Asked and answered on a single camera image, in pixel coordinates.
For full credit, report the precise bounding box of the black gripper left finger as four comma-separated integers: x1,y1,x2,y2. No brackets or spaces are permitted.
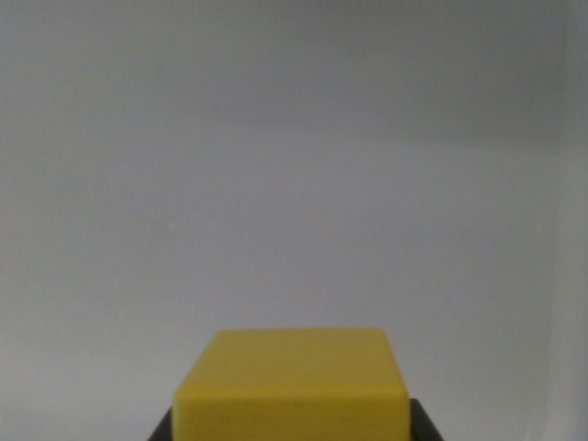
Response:
146,405,176,441

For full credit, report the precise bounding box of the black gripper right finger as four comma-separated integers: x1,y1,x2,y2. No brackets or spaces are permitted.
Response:
407,397,446,441

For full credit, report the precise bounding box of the yellow cube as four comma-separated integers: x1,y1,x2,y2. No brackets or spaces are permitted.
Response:
172,326,411,441

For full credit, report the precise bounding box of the grey plastic bin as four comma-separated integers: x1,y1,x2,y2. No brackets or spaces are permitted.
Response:
0,0,588,441

